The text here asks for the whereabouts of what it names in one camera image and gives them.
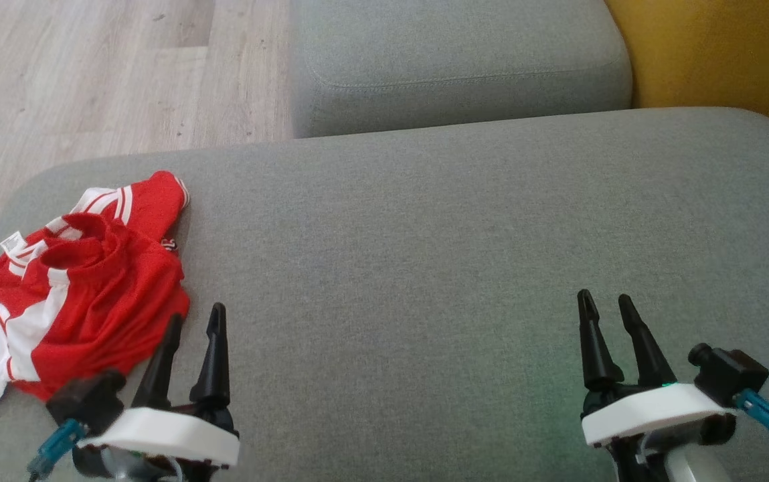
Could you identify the small grey sofa cushion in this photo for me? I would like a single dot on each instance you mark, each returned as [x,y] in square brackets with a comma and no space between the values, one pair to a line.
[458,60]

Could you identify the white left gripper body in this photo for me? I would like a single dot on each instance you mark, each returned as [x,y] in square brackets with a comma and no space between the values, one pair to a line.
[163,432]

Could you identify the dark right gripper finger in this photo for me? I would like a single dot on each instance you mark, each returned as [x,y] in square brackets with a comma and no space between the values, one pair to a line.
[645,348]
[597,348]

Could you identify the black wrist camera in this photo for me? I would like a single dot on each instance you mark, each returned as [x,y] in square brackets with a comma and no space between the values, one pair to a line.
[86,398]
[732,371]

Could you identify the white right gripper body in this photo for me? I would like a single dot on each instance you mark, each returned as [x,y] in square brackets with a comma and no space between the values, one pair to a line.
[652,408]

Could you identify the large grey sofa seat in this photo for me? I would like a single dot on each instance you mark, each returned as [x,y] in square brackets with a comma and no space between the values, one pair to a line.
[391,268]

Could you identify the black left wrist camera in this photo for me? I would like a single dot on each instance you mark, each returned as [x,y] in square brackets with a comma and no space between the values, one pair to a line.
[86,398]

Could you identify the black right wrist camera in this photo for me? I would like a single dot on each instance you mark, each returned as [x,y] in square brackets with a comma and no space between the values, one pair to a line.
[732,371]

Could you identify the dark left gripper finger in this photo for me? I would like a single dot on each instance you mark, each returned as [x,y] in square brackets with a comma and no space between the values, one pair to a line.
[213,361]
[160,368]

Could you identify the red basketball jersey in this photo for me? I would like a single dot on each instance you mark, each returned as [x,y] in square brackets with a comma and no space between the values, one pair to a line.
[150,201]

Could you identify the yellow cushion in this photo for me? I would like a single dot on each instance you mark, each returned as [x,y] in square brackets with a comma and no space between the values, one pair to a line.
[725,53]

